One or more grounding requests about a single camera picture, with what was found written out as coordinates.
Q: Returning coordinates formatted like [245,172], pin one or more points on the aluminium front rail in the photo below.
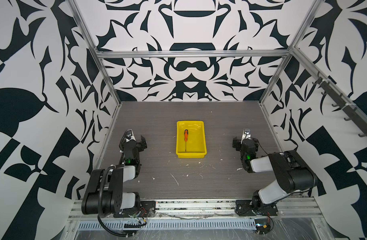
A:
[297,207]

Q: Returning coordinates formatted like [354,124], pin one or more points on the white slotted cable duct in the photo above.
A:
[196,224]

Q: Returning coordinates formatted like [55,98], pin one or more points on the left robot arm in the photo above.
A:
[104,194]

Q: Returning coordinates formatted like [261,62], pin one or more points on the aluminium frame crossbar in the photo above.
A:
[192,54]

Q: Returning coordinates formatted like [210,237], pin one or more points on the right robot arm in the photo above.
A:
[292,175]

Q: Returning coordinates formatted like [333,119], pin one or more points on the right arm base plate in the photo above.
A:
[254,207]

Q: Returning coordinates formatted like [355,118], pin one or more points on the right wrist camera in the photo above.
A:
[246,134]

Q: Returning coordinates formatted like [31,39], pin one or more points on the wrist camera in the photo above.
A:
[128,136]
[246,134]

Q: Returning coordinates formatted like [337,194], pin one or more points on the small circuit board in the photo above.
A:
[264,226]

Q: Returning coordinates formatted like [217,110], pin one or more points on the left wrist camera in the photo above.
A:
[128,136]

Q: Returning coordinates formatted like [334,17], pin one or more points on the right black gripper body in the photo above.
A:
[243,159]

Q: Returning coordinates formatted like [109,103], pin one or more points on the yellow plastic bin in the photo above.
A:
[196,144]

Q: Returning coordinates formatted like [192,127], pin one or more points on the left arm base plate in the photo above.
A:
[142,209]

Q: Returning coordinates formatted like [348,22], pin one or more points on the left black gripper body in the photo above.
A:
[137,147]

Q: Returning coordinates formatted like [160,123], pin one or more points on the orange handled screwdriver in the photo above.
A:
[185,139]

